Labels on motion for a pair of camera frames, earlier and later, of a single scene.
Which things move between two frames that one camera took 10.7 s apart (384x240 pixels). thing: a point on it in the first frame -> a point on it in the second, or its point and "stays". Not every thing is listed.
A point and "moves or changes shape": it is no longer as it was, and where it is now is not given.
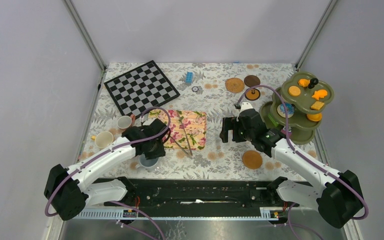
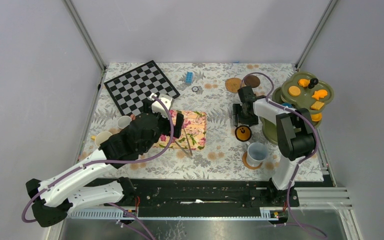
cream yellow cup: [103, 139] stays
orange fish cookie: [321, 93] stays
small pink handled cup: [124, 122] stays
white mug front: [147, 165] -> [257, 152]
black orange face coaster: [252, 94] moves or changes shape
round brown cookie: [294, 91] stays
